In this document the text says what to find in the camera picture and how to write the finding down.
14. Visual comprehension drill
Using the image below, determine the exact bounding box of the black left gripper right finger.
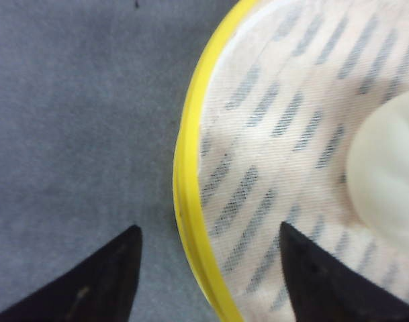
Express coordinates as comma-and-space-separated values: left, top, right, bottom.
279, 222, 409, 321

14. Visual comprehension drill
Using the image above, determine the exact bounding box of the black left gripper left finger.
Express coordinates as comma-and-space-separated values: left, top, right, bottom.
0, 225, 142, 321

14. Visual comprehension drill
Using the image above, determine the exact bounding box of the bamboo steamer basket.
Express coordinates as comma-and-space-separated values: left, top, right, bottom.
172, 0, 409, 322

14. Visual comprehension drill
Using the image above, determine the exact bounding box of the white bun in left basket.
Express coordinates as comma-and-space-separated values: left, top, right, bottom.
347, 91, 409, 239

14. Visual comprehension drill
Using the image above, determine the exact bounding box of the striped white basket liner cloth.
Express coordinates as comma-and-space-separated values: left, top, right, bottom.
198, 1, 409, 321

